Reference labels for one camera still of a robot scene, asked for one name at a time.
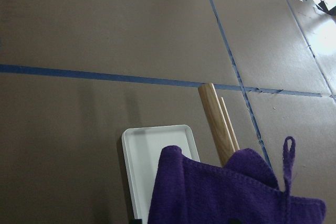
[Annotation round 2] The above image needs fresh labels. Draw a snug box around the purple microfiber towel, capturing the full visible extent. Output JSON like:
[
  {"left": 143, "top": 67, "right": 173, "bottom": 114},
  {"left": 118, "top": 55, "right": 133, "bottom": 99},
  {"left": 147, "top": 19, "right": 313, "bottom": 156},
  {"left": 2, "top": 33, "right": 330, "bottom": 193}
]
[{"left": 148, "top": 136, "right": 327, "bottom": 223}]

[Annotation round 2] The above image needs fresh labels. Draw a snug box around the white towel rack base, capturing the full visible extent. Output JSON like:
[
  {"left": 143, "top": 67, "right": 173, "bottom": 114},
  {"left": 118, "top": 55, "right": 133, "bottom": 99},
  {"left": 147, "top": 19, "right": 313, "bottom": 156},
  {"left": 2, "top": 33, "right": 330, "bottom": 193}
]
[{"left": 122, "top": 125, "right": 200, "bottom": 223}]

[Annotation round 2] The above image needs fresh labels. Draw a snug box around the upper wooden rack bar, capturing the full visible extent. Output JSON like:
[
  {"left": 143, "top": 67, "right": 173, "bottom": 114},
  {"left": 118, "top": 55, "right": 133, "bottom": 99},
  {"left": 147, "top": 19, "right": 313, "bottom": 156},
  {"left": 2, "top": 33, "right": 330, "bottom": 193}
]
[{"left": 198, "top": 83, "right": 235, "bottom": 166}]

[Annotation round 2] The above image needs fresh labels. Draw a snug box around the wooden rack bar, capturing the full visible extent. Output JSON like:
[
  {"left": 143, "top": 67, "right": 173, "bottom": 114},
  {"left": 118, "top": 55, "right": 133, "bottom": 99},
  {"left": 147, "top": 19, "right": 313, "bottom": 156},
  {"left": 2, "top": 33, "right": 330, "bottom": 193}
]
[
  {"left": 198, "top": 83, "right": 235, "bottom": 166},
  {"left": 219, "top": 97, "right": 240, "bottom": 152}
]

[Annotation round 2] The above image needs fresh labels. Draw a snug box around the lower wooden rack bar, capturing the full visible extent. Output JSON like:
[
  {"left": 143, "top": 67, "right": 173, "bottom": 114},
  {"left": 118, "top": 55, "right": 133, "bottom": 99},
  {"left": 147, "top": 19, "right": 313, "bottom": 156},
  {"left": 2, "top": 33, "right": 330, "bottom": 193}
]
[{"left": 219, "top": 97, "right": 240, "bottom": 152}]

